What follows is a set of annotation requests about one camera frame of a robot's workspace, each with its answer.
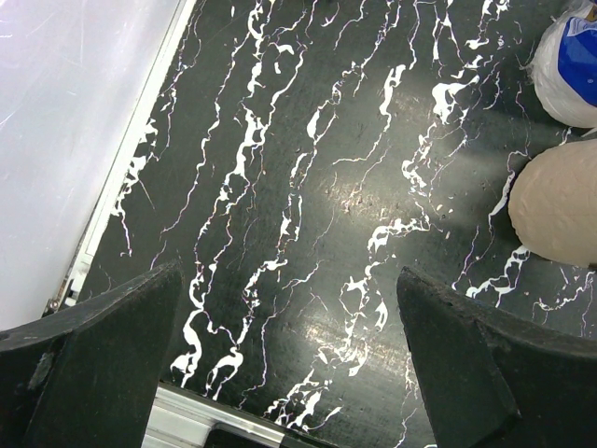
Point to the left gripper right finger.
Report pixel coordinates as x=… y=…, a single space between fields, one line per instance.
x=491 y=379

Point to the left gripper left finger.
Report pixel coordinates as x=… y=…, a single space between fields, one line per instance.
x=87 y=376

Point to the brown paper roll left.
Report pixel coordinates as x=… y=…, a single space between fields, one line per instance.
x=552 y=204

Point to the plastic wrapped blue tissue roll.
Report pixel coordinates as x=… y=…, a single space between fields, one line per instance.
x=563 y=69

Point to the aluminium rail frame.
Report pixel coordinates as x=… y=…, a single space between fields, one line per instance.
x=179 y=418

